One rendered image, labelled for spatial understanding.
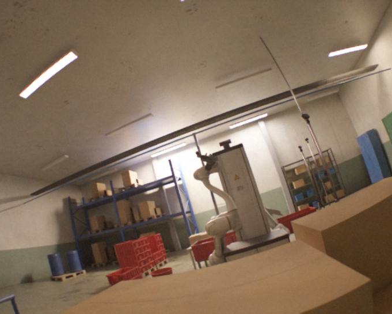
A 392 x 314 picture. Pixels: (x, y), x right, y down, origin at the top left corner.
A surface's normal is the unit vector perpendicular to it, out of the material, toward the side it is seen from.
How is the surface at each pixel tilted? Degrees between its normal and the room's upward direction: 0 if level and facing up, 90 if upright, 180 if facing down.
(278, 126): 90
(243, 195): 90
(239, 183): 90
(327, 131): 90
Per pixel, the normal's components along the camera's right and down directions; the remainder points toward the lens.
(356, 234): -0.19, -0.21
